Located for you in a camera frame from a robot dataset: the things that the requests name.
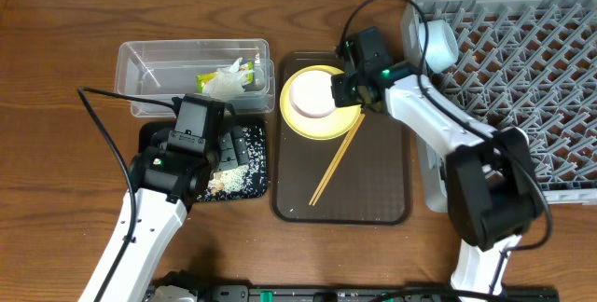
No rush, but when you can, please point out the yellow plate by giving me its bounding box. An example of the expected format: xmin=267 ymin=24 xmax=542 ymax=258
xmin=279 ymin=65 xmax=361 ymax=140

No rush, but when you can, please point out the black plastic tray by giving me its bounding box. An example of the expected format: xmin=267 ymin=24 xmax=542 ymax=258
xmin=137 ymin=117 xmax=269 ymax=203

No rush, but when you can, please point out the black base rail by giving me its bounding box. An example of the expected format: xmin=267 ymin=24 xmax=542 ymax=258
xmin=144 ymin=284 xmax=559 ymax=302

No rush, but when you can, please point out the wooden chopstick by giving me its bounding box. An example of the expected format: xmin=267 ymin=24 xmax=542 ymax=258
xmin=311 ymin=114 xmax=367 ymax=207
xmin=308 ymin=112 xmax=364 ymax=206

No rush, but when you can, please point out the clear plastic bin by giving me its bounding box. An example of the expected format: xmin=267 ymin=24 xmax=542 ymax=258
xmin=115 ymin=38 xmax=275 ymax=114

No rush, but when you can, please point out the pile of rice grains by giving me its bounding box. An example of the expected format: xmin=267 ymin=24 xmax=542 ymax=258
xmin=197 ymin=125 xmax=269 ymax=202

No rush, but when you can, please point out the white bowl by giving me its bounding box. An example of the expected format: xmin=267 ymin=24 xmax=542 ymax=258
xmin=289 ymin=70 xmax=336 ymax=118

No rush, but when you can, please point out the green snack wrapper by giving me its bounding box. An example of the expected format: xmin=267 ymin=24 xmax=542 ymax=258
xmin=196 ymin=62 xmax=256 ymax=94

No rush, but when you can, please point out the brown plastic serving tray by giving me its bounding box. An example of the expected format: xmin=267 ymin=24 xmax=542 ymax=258
xmin=270 ymin=50 xmax=413 ymax=226

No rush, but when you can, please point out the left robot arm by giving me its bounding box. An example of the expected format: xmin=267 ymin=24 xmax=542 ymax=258
xmin=77 ymin=87 xmax=248 ymax=301

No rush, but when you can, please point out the light blue bowl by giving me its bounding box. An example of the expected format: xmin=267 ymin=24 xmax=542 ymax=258
xmin=419 ymin=20 xmax=459 ymax=73

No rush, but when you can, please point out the grey dishwasher rack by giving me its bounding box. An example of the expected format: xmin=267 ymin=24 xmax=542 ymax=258
xmin=401 ymin=0 xmax=596 ymax=205

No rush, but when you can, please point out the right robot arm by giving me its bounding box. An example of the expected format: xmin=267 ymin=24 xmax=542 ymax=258
xmin=332 ymin=21 xmax=551 ymax=301

